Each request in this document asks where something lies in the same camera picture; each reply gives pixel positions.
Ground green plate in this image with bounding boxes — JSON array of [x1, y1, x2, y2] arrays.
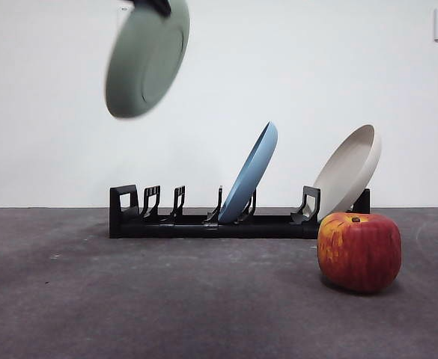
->
[[105, 0, 191, 120]]

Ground red yellow apple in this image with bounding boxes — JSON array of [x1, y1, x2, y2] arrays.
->
[[317, 212, 403, 295]]

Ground blue plate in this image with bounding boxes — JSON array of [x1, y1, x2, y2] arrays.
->
[[217, 120, 279, 222]]

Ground black plate rack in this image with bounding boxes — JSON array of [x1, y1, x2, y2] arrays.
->
[[109, 184, 371, 239]]

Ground beige plate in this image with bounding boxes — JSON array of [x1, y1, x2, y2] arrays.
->
[[311, 124, 383, 221]]

